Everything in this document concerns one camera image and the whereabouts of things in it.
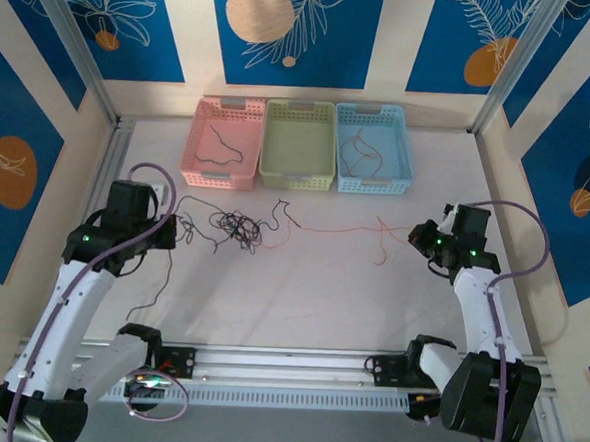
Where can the blue plastic basket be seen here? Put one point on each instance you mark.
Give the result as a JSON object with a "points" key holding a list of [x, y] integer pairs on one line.
{"points": [[394, 152]]}

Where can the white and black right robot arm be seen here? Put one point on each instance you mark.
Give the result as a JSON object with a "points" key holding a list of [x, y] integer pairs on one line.
{"points": [[475, 312]]}

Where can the aluminium frame post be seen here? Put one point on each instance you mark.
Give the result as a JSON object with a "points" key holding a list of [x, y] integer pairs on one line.
{"points": [[89, 68], [512, 69]]}

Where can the white table mat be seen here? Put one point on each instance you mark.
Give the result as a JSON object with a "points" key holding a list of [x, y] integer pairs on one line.
{"points": [[295, 306]]}

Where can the aluminium front rail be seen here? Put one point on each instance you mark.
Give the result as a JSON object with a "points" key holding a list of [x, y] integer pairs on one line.
{"points": [[291, 366]]}

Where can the pink plastic basket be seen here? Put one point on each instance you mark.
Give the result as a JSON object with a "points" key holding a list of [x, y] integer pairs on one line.
{"points": [[225, 136]]}

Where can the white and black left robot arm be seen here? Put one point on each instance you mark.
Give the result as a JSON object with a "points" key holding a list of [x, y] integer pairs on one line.
{"points": [[69, 307]]}

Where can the aluminium table side rail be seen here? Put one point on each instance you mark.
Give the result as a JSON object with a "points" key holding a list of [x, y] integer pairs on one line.
{"points": [[119, 145]]}

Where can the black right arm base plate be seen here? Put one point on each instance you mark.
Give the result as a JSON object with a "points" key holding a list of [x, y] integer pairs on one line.
{"points": [[386, 369]]}

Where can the green plastic basket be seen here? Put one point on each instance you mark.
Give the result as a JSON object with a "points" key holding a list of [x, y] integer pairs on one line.
{"points": [[297, 146]]}

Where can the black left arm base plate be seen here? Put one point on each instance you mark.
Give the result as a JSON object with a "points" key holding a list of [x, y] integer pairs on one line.
{"points": [[183, 362]]}

